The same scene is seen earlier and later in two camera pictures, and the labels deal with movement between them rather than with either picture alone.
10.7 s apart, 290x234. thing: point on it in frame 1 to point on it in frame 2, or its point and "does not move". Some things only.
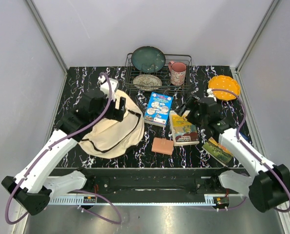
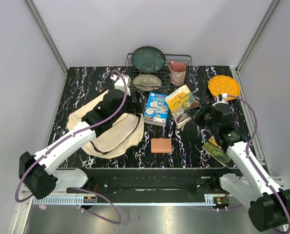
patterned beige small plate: x=147 y=82 does not move
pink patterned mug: x=178 y=71 does not move
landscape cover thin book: x=214 y=149 does not move
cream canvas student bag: x=109 y=138 does not move
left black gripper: x=117 y=114 to x=134 y=107
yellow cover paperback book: x=184 y=132 to x=179 y=102
